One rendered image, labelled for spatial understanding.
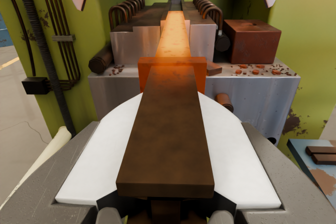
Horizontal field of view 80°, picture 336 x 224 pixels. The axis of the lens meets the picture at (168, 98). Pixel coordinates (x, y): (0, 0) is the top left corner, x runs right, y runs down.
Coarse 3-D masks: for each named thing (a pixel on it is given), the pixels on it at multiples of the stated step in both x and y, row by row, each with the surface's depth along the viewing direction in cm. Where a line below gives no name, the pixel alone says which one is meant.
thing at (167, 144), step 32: (160, 64) 13; (192, 64) 13; (160, 96) 10; (192, 96) 10; (160, 128) 8; (192, 128) 8; (128, 160) 6; (160, 160) 6; (192, 160) 6; (128, 192) 6; (160, 192) 6; (192, 192) 6
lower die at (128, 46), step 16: (144, 16) 47; (160, 16) 46; (192, 16) 44; (208, 16) 44; (112, 32) 38; (128, 32) 38; (144, 32) 38; (160, 32) 38; (192, 32) 38; (208, 32) 38; (112, 48) 40; (128, 48) 40; (144, 48) 40; (192, 48) 39; (208, 48) 39
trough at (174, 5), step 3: (171, 0) 71; (174, 0) 71; (177, 0) 71; (180, 0) 71; (171, 3) 72; (174, 3) 72; (177, 3) 72; (180, 3) 68; (171, 6) 65; (174, 6) 65; (177, 6) 65; (180, 6) 64; (168, 9) 49; (171, 9) 59; (174, 9) 59; (177, 9) 59; (180, 9) 59; (183, 15) 41
